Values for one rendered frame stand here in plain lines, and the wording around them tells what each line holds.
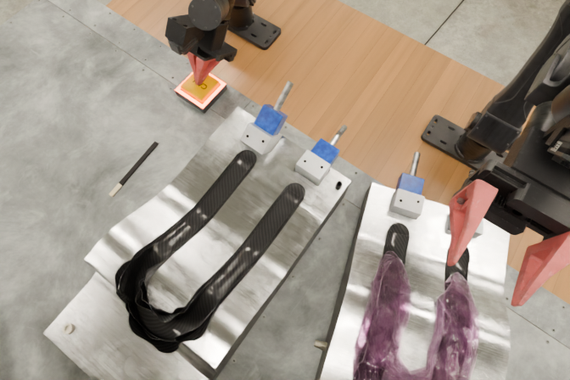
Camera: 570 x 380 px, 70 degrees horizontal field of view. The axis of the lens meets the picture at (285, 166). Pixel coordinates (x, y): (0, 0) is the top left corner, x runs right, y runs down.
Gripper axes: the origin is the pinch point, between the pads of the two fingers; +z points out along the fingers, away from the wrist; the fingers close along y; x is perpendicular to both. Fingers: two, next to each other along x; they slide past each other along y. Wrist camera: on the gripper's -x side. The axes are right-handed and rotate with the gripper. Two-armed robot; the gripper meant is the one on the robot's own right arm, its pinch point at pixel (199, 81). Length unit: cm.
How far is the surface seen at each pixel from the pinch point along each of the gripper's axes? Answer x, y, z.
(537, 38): 176, 64, -14
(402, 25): 148, 7, 4
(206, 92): -0.1, 2.4, 1.4
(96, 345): -41, 21, 26
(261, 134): -9.7, 21.5, -3.8
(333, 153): -3.0, 33.2, -4.4
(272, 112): -7.3, 21.0, -7.3
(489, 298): -5, 68, 2
